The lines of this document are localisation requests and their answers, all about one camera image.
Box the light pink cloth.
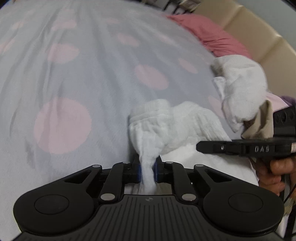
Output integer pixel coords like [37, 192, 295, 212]
[267, 92, 289, 114]

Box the small white folded cloth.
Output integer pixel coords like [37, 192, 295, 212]
[211, 55, 269, 133]

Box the grey pink-dotted bed cover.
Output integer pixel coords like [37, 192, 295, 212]
[0, 0, 232, 232]

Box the pink pillow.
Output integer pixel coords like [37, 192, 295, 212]
[165, 13, 252, 58]

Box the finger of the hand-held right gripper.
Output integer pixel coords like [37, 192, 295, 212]
[196, 140, 232, 156]

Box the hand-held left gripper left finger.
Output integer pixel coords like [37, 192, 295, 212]
[59, 159, 142, 202]

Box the person's right hand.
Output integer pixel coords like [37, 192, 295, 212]
[251, 156, 296, 196]

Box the beige cloth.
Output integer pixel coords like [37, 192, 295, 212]
[241, 100, 274, 139]

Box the beige padded headboard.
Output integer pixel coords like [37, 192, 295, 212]
[192, 0, 296, 95]

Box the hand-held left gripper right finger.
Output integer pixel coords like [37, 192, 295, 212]
[154, 156, 234, 202]

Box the purple cloth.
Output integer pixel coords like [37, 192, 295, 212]
[281, 95, 296, 107]

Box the white crinkled garment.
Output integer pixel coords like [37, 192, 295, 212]
[128, 99, 259, 196]

